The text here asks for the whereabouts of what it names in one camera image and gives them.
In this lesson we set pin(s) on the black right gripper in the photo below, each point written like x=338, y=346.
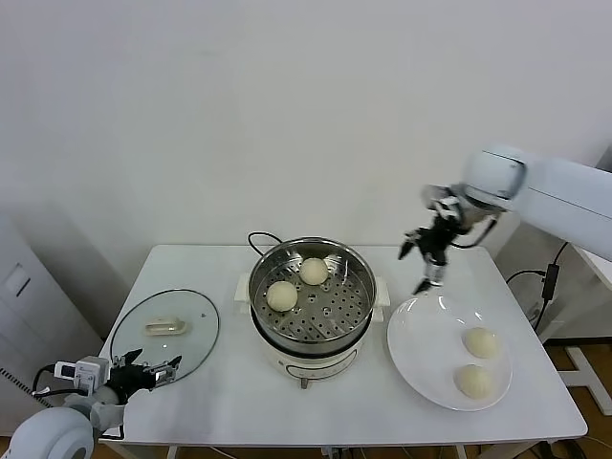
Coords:
x=440, y=239

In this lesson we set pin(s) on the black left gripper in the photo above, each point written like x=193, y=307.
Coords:
x=131, y=380

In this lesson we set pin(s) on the white steamed baozi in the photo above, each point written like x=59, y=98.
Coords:
x=472, y=381
x=282, y=296
x=480, y=343
x=313, y=271

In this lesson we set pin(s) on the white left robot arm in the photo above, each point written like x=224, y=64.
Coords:
x=52, y=430

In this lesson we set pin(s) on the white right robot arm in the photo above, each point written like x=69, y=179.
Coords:
x=554, y=191

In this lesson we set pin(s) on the perforated steel steamer basket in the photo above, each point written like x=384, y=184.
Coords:
x=334, y=306

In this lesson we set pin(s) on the white round plate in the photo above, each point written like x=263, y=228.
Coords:
x=430, y=344

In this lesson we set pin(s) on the white cabinet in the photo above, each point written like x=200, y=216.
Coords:
x=28, y=311

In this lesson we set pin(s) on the grey computer monitor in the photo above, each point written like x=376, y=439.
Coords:
x=605, y=158

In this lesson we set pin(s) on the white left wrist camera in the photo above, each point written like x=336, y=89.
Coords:
x=83, y=372

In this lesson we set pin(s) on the white wall socket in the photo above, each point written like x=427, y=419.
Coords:
x=534, y=313

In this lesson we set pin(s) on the white desk foot frame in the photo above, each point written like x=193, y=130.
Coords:
x=585, y=373

